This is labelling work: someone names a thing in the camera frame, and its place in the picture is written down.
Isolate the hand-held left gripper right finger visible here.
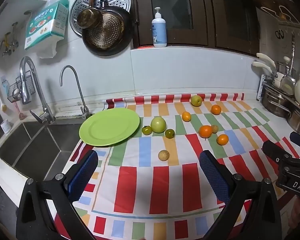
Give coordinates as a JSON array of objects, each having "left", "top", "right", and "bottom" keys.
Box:
[{"left": 199, "top": 150, "right": 283, "bottom": 240}]

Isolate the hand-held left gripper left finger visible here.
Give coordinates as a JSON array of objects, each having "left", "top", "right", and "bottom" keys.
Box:
[{"left": 16, "top": 150, "right": 99, "bottom": 240}]

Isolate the large orange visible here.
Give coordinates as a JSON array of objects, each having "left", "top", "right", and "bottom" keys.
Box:
[{"left": 199, "top": 125, "right": 213, "bottom": 138}]

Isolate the green plate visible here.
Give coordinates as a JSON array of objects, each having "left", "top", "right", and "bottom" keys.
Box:
[{"left": 79, "top": 108, "right": 140, "bottom": 147}]

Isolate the stainless steel pot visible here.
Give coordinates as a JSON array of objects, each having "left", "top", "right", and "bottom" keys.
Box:
[
  {"left": 287, "top": 107, "right": 300, "bottom": 135},
  {"left": 261, "top": 88, "right": 293, "bottom": 118}
]

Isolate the striped colourful tablecloth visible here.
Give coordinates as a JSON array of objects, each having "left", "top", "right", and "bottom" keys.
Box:
[{"left": 54, "top": 93, "right": 300, "bottom": 240}]

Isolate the stainless steel sink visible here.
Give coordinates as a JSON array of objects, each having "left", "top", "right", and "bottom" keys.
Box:
[{"left": 0, "top": 118, "right": 90, "bottom": 182}]

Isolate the steel ladle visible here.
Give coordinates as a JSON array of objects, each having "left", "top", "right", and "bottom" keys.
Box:
[{"left": 280, "top": 31, "right": 297, "bottom": 96}]

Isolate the large pale green tomato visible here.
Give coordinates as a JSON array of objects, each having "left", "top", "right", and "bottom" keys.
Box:
[{"left": 150, "top": 116, "right": 166, "bottom": 133}]

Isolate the yellow-green apple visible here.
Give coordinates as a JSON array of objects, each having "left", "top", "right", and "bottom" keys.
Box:
[{"left": 191, "top": 95, "right": 203, "bottom": 107}]

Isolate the slim gooseneck faucet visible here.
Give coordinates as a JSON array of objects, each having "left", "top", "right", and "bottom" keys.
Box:
[{"left": 59, "top": 65, "right": 91, "bottom": 119}]

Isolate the large chrome faucet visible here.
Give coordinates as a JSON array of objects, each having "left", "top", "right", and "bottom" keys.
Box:
[{"left": 19, "top": 56, "right": 56, "bottom": 124}]

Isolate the black frying pan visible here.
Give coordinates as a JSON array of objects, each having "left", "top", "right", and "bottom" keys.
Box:
[{"left": 82, "top": 0, "right": 132, "bottom": 57}]

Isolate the white pump soap bottle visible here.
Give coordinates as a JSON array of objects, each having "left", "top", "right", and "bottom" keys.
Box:
[{"left": 151, "top": 7, "right": 168, "bottom": 48}]

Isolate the tissue paper pack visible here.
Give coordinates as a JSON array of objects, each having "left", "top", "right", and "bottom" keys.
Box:
[{"left": 24, "top": 0, "right": 70, "bottom": 59}]

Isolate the small brass pot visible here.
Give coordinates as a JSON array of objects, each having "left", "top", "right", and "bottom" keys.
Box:
[{"left": 76, "top": 0, "right": 103, "bottom": 29}]

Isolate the white-handled knife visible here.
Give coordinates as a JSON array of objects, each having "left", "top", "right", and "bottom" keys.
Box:
[
  {"left": 256, "top": 53, "right": 277, "bottom": 68},
  {"left": 252, "top": 61, "right": 278, "bottom": 77}
]

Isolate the black wire basket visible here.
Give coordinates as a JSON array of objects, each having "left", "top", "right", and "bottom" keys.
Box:
[{"left": 7, "top": 70, "right": 37, "bottom": 103}]

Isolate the dark wooden window frame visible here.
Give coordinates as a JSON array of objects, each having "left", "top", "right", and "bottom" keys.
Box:
[{"left": 126, "top": 0, "right": 262, "bottom": 57}]

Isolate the yellow wall hook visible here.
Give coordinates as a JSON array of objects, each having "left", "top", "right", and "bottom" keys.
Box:
[{"left": 0, "top": 32, "right": 19, "bottom": 57}]

